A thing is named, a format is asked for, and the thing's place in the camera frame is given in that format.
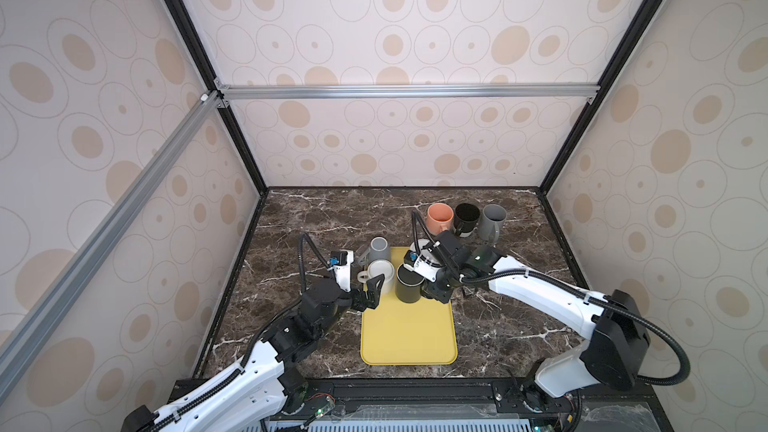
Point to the black mug white base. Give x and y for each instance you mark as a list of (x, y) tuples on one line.
[(466, 217)]

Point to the small grey mug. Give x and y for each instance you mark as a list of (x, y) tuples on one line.
[(377, 249)]

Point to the aluminium rail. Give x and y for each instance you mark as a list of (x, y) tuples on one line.
[(40, 323), (227, 93)]

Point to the black mug white rim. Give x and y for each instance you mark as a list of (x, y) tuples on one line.
[(408, 286)]

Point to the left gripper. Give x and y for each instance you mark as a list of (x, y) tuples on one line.
[(371, 297)]

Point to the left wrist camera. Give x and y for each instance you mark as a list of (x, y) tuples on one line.
[(341, 262)]

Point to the green lit circuit board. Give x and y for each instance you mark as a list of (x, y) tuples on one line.
[(319, 404)]

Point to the back aluminium rail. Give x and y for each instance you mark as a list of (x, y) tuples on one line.
[(227, 93)]

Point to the white ribbed mug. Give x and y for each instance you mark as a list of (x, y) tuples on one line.
[(424, 244)]

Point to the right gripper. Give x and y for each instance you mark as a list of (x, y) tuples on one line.
[(434, 293)]

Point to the left aluminium rail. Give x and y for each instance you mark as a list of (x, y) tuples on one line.
[(40, 323)]

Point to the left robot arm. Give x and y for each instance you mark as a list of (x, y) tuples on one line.
[(264, 381)]

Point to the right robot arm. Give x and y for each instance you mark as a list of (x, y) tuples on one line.
[(614, 339)]

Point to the large grey mug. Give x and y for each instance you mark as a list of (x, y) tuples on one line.
[(491, 222)]

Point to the yellow plastic tray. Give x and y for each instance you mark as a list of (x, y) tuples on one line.
[(396, 333)]

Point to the peach and cream mug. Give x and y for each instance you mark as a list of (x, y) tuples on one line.
[(439, 218)]

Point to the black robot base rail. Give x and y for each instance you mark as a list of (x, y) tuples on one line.
[(477, 404)]

